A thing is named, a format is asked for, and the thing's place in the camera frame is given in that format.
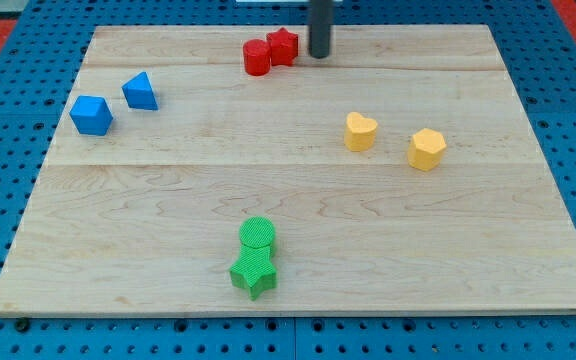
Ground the yellow heart block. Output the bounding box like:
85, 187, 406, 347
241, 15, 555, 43
344, 112, 378, 152

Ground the yellow hexagon block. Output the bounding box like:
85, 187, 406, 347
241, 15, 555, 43
407, 128, 447, 171

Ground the green cylinder block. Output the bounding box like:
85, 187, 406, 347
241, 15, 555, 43
239, 216, 276, 257

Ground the wooden board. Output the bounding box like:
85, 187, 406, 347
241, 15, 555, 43
0, 25, 576, 318

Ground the green star block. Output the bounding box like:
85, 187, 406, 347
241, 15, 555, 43
229, 245, 277, 301

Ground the red cylinder block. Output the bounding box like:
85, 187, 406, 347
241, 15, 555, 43
242, 39, 271, 76

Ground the red star block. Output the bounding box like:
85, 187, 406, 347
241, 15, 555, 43
266, 27, 299, 66

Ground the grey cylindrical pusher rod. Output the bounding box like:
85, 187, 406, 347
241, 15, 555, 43
307, 0, 334, 59

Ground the blue triangle block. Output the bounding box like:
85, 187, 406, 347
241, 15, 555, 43
121, 72, 159, 111

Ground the blue cube block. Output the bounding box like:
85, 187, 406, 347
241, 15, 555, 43
69, 95, 113, 136

